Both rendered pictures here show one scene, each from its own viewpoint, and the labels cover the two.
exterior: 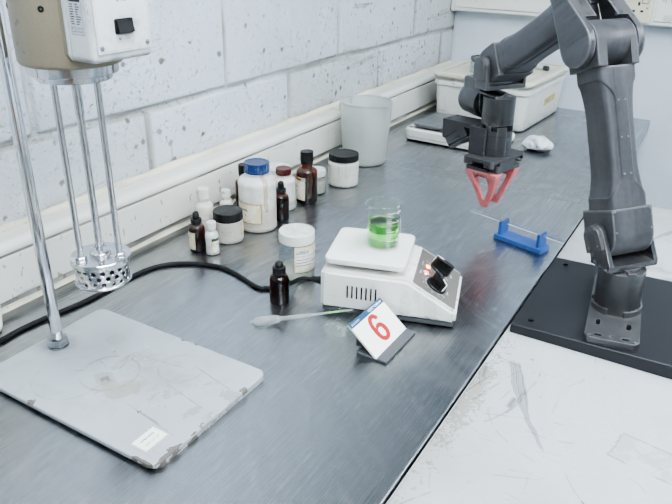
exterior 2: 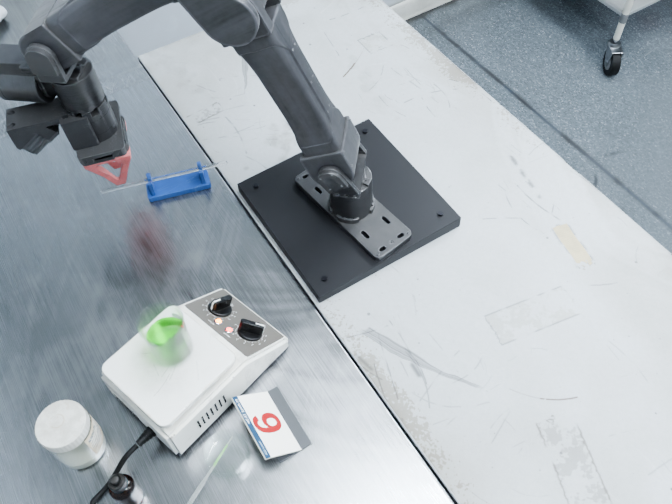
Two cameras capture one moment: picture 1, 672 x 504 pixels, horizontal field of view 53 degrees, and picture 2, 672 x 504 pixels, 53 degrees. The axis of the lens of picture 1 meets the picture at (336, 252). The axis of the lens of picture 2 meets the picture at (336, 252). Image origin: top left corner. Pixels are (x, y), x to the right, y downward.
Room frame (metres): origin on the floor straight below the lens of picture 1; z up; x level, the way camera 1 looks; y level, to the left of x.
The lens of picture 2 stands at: (0.55, 0.16, 1.72)
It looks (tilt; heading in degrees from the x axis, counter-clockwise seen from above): 55 degrees down; 300
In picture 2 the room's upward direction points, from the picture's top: 3 degrees counter-clockwise
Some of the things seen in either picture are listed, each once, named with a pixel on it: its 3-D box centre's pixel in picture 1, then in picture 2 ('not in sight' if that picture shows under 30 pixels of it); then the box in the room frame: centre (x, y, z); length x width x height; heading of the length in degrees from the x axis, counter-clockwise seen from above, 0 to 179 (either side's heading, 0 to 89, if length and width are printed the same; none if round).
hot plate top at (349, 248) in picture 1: (371, 248); (169, 363); (0.92, -0.05, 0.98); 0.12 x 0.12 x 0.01; 77
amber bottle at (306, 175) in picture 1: (306, 176); not in sight; (1.32, 0.06, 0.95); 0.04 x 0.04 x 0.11
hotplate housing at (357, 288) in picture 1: (387, 275); (192, 364); (0.91, -0.08, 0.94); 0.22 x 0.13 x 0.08; 77
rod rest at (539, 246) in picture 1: (521, 235); (176, 180); (1.13, -0.34, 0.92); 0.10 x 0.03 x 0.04; 44
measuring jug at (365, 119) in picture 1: (361, 129); not in sight; (1.62, -0.06, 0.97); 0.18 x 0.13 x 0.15; 36
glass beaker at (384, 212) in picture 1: (382, 223); (166, 337); (0.92, -0.07, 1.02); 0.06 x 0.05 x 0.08; 118
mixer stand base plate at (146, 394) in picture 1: (123, 376); not in sight; (0.69, 0.26, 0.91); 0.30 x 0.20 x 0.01; 60
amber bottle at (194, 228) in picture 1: (196, 230); not in sight; (1.08, 0.24, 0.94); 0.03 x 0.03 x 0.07
